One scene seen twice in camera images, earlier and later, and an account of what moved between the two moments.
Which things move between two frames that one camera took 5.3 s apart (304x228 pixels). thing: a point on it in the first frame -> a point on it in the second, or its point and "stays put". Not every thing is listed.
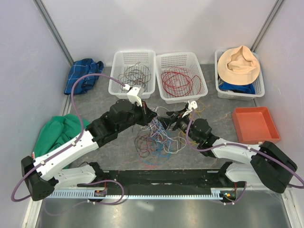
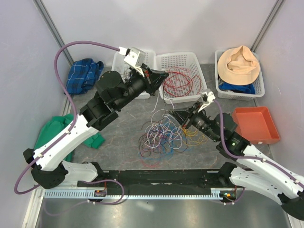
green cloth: [58, 130] stays put
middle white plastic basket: [180, 79] stays put
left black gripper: [147, 114] -> [153, 79]
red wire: [176, 82] stays put
